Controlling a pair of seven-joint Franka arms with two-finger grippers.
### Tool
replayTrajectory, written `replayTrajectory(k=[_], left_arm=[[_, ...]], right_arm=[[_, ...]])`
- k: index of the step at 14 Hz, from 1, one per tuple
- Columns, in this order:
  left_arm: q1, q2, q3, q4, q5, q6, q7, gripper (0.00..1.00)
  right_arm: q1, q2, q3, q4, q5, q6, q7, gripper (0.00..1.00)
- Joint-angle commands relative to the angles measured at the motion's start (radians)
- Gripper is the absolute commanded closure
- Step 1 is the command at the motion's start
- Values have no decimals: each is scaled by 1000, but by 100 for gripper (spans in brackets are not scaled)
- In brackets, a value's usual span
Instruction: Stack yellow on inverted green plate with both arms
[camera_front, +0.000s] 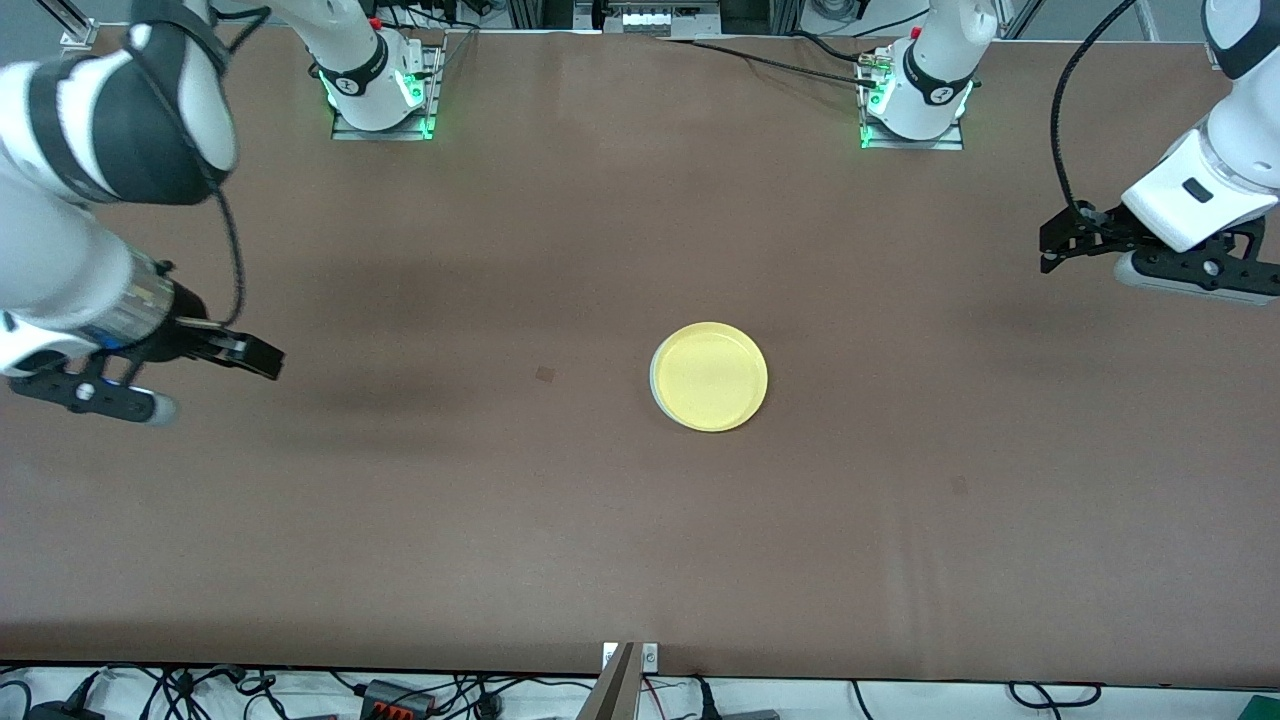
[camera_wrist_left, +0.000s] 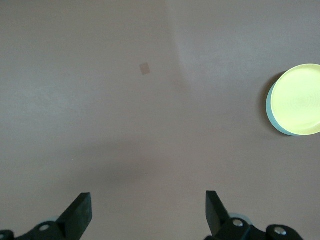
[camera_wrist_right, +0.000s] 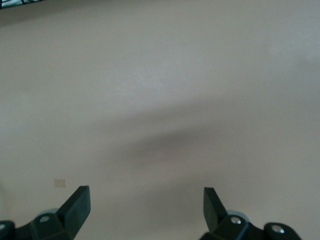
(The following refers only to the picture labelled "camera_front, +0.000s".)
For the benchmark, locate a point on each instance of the white connector block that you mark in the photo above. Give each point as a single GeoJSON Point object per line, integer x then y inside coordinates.
{"type": "Point", "coordinates": [660, 22]}

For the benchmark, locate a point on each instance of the black power plug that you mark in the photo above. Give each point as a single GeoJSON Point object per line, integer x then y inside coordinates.
{"type": "Point", "coordinates": [705, 705]}
{"type": "Point", "coordinates": [60, 712]}

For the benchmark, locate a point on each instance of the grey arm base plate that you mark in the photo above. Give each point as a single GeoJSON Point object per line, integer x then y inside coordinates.
{"type": "Point", "coordinates": [345, 133]}
{"type": "Point", "coordinates": [950, 145]}

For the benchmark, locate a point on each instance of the pale green round plate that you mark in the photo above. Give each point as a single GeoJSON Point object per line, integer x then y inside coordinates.
{"type": "Point", "coordinates": [653, 385]}

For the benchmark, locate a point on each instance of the yellow round plate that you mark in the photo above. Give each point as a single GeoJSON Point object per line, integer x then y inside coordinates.
{"type": "Point", "coordinates": [710, 378]}

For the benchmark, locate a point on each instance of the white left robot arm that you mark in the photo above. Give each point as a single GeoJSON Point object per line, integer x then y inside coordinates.
{"type": "Point", "coordinates": [940, 60]}

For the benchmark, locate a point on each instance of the metal table corner bracket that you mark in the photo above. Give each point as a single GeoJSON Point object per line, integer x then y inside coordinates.
{"type": "Point", "coordinates": [78, 35]}

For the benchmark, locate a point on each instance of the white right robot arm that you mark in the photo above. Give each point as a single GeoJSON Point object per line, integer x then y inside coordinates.
{"type": "Point", "coordinates": [50, 250]}

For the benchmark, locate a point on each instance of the green box corner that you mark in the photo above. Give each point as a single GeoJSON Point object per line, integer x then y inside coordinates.
{"type": "Point", "coordinates": [1262, 710]}

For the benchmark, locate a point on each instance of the grey power adapter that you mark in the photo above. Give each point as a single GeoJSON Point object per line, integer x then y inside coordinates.
{"type": "Point", "coordinates": [750, 715]}

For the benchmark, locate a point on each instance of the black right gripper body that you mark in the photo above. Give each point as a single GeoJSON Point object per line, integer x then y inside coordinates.
{"type": "Point", "coordinates": [180, 336]}

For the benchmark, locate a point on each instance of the slanted aluminium profile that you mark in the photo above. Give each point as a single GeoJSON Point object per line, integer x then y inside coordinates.
{"type": "Point", "coordinates": [1020, 18]}

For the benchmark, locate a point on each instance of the grey brown slanted post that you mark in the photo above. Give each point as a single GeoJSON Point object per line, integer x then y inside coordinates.
{"type": "Point", "coordinates": [615, 695]}

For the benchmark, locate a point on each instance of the brown table cover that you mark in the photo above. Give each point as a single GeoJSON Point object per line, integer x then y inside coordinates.
{"type": "Point", "coordinates": [500, 550]}

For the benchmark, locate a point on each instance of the dark aluminium frame rack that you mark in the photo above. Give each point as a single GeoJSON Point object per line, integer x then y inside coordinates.
{"type": "Point", "coordinates": [530, 12]}

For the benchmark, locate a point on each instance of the black orange power strip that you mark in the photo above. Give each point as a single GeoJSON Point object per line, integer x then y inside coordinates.
{"type": "Point", "coordinates": [395, 700]}

